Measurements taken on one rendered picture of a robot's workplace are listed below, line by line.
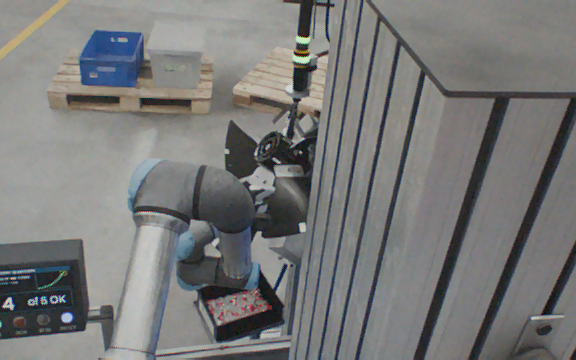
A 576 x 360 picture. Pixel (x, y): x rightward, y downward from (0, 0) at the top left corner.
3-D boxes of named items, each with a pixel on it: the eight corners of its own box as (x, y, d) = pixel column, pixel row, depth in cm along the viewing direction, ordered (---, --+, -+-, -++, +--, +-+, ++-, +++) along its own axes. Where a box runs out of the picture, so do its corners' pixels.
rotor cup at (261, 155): (299, 142, 193) (271, 121, 187) (319, 155, 181) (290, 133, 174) (273, 178, 194) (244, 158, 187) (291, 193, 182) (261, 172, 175)
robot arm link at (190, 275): (214, 296, 154) (214, 265, 148) (172, 291, 155) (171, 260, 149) (220, 276, 161) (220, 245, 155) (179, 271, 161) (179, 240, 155)
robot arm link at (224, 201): (261, 160, 119) (261, 262, 160) (208, 154, 120) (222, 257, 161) (252, 209, 113) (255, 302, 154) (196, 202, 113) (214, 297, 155)
